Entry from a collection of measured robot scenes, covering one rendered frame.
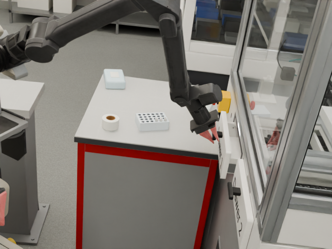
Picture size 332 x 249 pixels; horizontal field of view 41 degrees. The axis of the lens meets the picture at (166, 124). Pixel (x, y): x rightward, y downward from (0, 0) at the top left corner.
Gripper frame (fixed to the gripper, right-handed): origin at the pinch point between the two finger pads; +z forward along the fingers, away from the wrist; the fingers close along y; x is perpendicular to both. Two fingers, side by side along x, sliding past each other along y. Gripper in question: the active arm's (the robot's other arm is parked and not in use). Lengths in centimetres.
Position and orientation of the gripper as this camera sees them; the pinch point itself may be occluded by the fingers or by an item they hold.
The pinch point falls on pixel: (215, 140)
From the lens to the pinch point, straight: 154.6
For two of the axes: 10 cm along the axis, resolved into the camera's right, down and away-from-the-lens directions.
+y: 8.7, -4.0, -2.8
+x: 0.5, -5.0, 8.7
